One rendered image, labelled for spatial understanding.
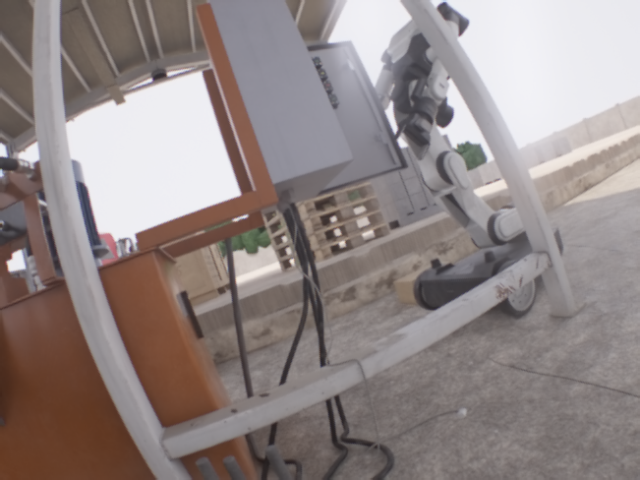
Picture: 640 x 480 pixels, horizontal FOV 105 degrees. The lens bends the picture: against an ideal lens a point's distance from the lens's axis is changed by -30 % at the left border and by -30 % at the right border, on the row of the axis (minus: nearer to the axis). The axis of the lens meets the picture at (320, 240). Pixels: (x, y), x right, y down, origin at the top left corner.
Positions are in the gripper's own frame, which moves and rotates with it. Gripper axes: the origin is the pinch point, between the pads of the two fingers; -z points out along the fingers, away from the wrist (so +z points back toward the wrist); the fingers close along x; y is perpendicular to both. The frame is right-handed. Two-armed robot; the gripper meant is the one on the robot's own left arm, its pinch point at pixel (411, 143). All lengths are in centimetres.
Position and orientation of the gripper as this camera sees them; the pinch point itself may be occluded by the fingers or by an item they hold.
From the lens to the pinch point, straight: 115.5
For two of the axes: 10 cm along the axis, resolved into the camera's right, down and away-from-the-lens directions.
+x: -8.0, -5.0, -3.2
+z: 4.3, -8.6, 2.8
